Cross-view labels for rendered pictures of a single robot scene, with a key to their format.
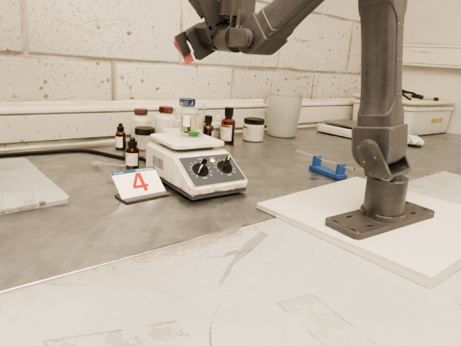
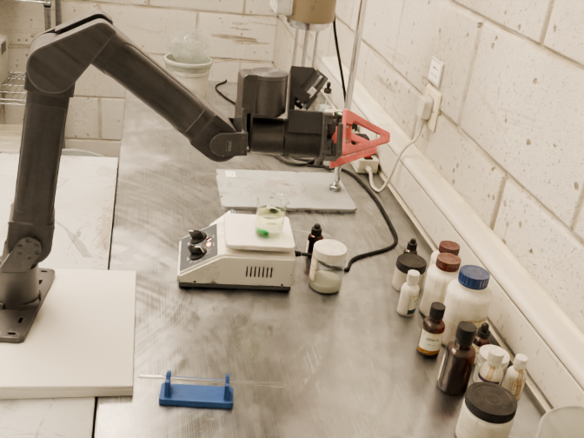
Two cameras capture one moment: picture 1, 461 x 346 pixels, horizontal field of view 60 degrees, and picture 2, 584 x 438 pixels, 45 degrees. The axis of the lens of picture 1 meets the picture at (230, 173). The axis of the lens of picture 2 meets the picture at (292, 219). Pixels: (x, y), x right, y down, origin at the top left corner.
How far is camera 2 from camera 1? 1.69 m
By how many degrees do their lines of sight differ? 106
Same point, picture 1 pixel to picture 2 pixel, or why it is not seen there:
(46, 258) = (139, 189)
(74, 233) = (165, 201)
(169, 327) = not seen: hidden behind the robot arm
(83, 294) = (92, 189)
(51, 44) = (471, 125)
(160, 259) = (101, 213)
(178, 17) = not seen: outside the picture
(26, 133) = (414, 205)
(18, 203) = (223, 189)
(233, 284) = not seen: hidden behind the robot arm
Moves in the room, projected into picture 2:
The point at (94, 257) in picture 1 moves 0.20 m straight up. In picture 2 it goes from (126, 199) to (127, 108)
